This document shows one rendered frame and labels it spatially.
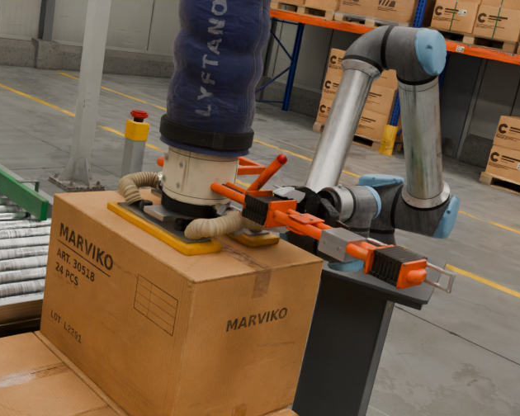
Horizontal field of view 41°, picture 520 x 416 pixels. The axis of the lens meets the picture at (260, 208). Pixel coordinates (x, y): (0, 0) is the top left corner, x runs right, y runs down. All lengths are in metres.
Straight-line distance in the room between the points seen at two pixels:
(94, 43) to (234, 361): 3.86
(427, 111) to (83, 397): 1.18
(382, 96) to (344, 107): 7.86
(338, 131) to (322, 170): 0.12
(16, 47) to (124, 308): 10.30
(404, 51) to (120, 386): 1.11
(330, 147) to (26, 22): 10.36
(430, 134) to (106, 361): 1.09
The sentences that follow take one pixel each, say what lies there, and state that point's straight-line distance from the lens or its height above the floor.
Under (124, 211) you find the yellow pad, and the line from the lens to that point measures 1.72.
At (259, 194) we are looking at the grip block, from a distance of 1.55.
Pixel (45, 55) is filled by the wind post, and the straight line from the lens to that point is 11.96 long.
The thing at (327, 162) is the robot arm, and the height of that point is 1.14.
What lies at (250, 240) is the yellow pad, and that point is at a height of 0.96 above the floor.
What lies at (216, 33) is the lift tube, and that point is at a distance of 1.56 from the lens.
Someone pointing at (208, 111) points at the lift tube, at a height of 1.25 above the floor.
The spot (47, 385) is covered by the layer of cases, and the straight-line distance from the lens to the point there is 1.79.
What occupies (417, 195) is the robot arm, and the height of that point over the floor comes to 1.04.
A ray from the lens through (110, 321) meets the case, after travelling 1.69.
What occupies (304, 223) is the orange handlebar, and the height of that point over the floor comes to 1.09.
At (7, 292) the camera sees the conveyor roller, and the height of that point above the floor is 0.53.
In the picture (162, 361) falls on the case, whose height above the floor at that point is 0.73.
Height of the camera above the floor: 1.48
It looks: 15 degrees down
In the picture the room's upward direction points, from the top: 11 degrees clockwise
